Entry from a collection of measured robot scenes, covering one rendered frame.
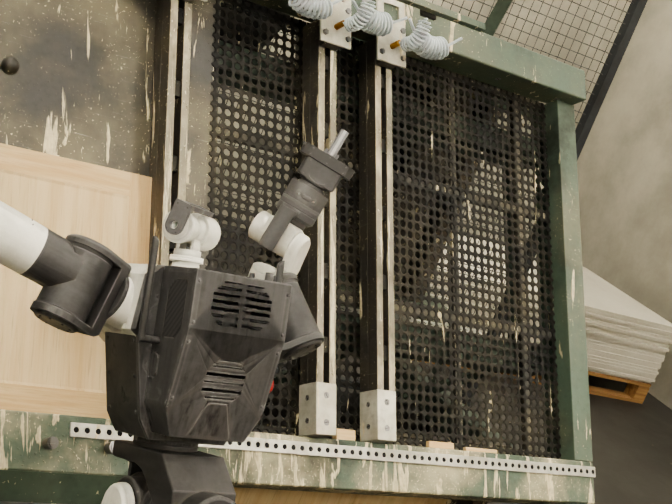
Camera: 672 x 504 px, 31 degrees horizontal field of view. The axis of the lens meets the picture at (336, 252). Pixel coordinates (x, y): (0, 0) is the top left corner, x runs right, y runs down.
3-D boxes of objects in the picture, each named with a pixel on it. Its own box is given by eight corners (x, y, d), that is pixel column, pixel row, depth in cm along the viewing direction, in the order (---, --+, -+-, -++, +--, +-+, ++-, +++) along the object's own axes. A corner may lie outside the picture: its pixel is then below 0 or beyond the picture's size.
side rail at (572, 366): (545, 462, 356) (574, 460, 348) (530, 109, 384) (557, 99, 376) (564, 464, 361) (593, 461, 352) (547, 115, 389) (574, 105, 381)
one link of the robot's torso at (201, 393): (301, 463, 216) (328, 264, 220) (131, 451, 196) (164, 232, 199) (212, 440, 240) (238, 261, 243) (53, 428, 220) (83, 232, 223)
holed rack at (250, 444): (68, 436, 252) (70, 436, 252) (69, 422, 253) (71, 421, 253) (594, 477, 351) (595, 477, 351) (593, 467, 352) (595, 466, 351)
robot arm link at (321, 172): (358, 171, 251) (328, 221, 251) (353, 172, 260) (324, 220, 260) (305, 139, 249) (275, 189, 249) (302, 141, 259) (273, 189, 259)
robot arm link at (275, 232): (324, 219, 257) (296, 265, 257) (283, 194, 261) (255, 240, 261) (309, 208, 247) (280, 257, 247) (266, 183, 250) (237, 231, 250)
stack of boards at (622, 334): (331, 345, 668) (368, 253, 655) (259, 270, 753) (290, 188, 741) (644, 405, 797) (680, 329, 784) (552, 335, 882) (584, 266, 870)
